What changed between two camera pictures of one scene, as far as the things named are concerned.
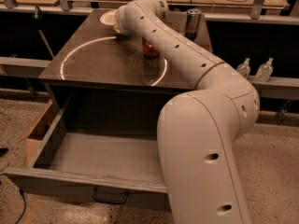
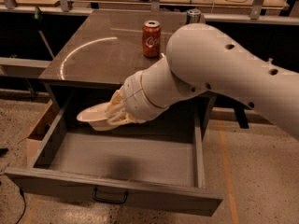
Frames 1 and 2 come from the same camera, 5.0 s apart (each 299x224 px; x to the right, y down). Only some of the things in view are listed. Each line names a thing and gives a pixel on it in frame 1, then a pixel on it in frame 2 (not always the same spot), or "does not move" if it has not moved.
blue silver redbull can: x=192 y=23 does not move
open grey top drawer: x=120 y=168 does not move
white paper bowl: x=109 y=18 → x=96 y=116
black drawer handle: x=108 y=201 does not move
